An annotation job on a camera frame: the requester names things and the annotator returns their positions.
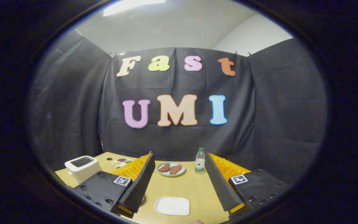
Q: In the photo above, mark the white square plate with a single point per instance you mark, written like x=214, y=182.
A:
x=172, y=206

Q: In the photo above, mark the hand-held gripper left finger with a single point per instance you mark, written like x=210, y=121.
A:
x=140, y=183

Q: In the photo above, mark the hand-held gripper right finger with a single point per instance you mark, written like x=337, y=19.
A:
x=218, y=182

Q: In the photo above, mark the pale green plate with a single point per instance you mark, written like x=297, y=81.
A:
x=179, y=173

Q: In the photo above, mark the white toaster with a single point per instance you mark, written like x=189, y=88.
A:
x=84, y=172

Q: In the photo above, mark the black backdrop cloth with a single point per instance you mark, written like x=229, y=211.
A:
x=82, y=118

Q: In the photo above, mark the brown meat patty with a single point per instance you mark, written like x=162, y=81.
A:
x=176, y=169
x=164, y=168

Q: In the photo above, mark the clear water bottle green cap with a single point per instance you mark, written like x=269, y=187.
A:
x=200, y=161

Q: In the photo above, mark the ceiling light panel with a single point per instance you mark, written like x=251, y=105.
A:
x=129, y=4

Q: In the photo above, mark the white divided seasoning tray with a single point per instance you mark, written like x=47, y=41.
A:
x=118, y=163

